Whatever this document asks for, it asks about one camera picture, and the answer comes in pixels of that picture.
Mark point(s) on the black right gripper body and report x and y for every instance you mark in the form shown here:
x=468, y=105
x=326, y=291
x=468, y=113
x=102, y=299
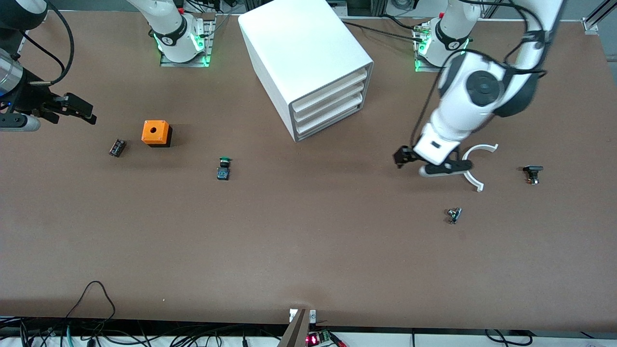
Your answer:
x=30, y=98

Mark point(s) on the white plastic drawer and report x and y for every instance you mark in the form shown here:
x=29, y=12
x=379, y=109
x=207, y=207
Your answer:
x=332, y=116
x=332, y=92
x=332, y=104

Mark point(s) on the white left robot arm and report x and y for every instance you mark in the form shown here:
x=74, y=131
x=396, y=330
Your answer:
x=458, y=115

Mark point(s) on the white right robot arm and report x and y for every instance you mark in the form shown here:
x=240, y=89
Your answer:
x=173, y=43

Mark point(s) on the white drawer cabinet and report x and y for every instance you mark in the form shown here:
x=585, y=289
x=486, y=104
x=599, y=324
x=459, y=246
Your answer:
x=299, y=43

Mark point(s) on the small black contact block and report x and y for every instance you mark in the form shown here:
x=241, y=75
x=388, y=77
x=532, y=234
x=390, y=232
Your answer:
x=117, y=148

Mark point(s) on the white curved plastic clip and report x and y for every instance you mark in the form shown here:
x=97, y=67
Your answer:
x=482, y=148

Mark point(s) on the orange box with hole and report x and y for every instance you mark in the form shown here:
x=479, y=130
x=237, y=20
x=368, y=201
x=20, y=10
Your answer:
x=155, y=131

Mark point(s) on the small metal screw part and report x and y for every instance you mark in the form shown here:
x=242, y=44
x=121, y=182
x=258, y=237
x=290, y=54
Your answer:
x=453, y=215

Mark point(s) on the circuit board with red light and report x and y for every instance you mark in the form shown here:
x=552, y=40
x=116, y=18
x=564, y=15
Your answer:
x=318, y=339

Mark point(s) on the aluminium arm base plate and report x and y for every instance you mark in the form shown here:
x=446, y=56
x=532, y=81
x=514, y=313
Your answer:
x=424, y=67
x=178, y=64

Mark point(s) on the black knob switch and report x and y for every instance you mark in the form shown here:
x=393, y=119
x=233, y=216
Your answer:
x=532, y=171

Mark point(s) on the green push button switch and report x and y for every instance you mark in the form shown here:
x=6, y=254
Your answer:
x=223, y=169

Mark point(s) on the small white bracket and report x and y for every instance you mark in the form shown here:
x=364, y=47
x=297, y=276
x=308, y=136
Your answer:
x=312, y=315
x=292, y=315

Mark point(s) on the grey angled post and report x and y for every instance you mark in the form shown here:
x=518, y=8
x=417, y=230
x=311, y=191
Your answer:
x=296, y=332

